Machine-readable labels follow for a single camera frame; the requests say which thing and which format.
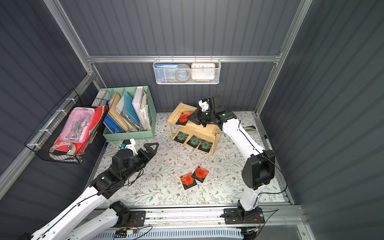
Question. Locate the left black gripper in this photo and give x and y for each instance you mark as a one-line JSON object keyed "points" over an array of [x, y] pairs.
{"points": [[142, 154]]}

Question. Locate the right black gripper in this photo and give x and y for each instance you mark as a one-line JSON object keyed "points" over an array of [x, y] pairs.
{"points": [[202, 115]]}

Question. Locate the red tea bag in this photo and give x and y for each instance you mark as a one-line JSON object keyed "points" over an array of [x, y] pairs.
{"points": [[183, 118], [200, 174], [188, 181]]}

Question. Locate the green tea bag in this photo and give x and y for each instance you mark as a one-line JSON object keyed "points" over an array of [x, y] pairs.
{"points": [[205, 146], [181, 137], [194, 141]]}

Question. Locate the red tea bag bottom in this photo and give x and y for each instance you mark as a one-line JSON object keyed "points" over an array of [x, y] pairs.
{"points": [[188, 181]]}

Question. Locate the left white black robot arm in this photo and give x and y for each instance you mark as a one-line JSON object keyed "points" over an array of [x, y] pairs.
{"points": [[66, 225]]}

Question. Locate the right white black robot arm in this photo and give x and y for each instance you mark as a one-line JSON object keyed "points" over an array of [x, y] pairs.
{"points": [[259, 168]]}

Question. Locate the wooden two-tier shelf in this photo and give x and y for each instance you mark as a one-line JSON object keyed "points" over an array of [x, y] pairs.
{"points": [[210, 133]]}

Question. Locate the grey stapler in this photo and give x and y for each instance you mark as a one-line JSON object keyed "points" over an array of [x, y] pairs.
{"points": [[250, 129]]}

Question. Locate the yellow white clock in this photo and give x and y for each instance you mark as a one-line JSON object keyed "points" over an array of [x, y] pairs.
{"points": [[203, 71]]}

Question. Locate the green file organizer box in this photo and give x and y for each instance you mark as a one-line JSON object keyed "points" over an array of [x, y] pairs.
{"points": [[117, 127]]}

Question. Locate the clear tape roll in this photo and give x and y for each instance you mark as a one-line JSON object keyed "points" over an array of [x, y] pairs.
{"points": [[63, 148]]}

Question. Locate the grey tape roll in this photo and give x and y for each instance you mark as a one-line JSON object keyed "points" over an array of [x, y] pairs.
{"points": [[182, 73]]}

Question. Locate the teal folder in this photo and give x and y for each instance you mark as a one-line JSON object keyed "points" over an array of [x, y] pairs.
{"points": [[129, 111]]}

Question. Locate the red folder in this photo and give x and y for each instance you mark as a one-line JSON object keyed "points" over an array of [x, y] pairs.
{"points": [[99, 111]]}

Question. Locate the pink plastic tool case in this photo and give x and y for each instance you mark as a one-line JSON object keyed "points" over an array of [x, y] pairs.
{"points": [[77, 125]]}

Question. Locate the white binder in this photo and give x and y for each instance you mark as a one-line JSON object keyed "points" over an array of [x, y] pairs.
{"points": [[137, 102]]}

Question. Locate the black marker pen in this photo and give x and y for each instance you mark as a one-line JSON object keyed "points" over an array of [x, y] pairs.
{"points": [[267, 143]]}

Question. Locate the blue box in basket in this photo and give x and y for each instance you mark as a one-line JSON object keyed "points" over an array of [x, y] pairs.
{"points": [[165, 72]]}

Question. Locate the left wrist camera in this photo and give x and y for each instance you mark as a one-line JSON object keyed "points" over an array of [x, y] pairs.
{"points": [[129, 144]]}

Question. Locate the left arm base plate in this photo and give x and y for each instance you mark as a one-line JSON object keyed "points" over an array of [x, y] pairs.
{"points": [[135, 218]]}

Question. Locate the white mesh wall basket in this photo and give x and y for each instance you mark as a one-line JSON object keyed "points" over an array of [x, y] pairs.
{"points": [[189, 62]]}

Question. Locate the black wire basket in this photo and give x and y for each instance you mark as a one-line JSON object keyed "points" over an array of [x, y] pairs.
{"points": [[47, 133]]}

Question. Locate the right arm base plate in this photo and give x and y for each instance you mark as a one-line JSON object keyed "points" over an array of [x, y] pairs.
{"points": [[234, 216]]}

